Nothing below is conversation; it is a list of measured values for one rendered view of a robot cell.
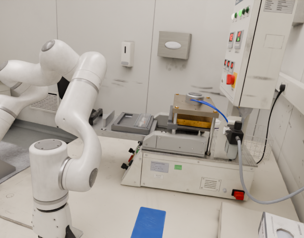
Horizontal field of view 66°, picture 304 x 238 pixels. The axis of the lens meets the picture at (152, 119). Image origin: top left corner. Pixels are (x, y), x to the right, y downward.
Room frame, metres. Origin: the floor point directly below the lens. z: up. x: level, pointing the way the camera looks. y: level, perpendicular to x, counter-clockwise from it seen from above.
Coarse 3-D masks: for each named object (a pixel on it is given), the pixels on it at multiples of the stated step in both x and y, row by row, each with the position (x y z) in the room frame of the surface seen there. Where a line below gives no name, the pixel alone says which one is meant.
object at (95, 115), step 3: (99, 108) 1.12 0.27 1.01; (96, 111) 1.06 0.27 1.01; (99, 111) 1.08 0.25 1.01; (102, 111) 1.13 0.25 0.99; (93, 114) 1.02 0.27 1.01; (96, 114) 1.03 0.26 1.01; (99, 114) 1.07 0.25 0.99; (102, 114) 1.13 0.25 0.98; (90, 117) 0.98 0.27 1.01; (93, 117) 1.00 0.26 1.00; (96, 117) 1.03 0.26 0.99; (90, 120) 0.98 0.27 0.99; (93, 120) 1.00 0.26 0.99; (90, 123) 0.98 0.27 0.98
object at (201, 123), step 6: (180, 114) 0.98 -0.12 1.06; (180, 120) 0.92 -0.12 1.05; (186, 120) 0.92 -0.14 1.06; (192, 120) 0.92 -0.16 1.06; (198, 120) 0.92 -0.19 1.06; (204, 120) 0.93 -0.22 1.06; (210, 120) 0.94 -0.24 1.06; (180, 126) 0.92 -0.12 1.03; (186, 126) 0.92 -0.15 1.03; (192, 126) 0.92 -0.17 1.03; (198, 126) 0.91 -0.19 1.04; (204, 126) 0.91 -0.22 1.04; (210, 126) 0.91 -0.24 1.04
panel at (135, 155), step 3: (141, 147) 0.92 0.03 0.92; (135, 150) 1.10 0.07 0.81; (135, 153) 1.00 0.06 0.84; (138, 153) 0.89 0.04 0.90; (135, 156) 0.92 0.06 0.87; (132, 159) 0.99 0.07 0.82; (132, 162) 0.90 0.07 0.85; (129, 165) 0.91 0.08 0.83; (129, 168) 0.89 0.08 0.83; (126, 171) 0.92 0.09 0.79; (123, 177) 0.89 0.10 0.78
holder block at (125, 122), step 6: (120, 114) 1.10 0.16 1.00; (126, 114) 1.13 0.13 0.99; (132, 114) 1.12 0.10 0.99; (138, 114) 1.13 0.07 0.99; (120, 120) 1.04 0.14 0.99; (126, 120) 1.06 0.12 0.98; (132, 120) 1.03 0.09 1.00; (150, 120) 1.05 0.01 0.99; (114, 126) 0.95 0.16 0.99; (120, 126) 0.94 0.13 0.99; (126, 126) 0.95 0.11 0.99; (132, 126) 0.95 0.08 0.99; (150, 126) 0.97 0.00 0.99; (132, 132) 0.94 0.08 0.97; (138, 132) 0.94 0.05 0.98; (144, 132) 0.93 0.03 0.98
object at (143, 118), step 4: (140, 116) 1.07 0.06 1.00; (144, 116) 1.08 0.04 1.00; (148, 116) 1.08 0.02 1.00; (136, 120) 1.01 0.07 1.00; (140, 120) 1.01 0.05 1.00; (144, 120) 1.02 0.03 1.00; (148, 120) 1.02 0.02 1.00; (136, 124) 0.96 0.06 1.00; (140, 124) 0.96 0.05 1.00; (144, 124) 0.97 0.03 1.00
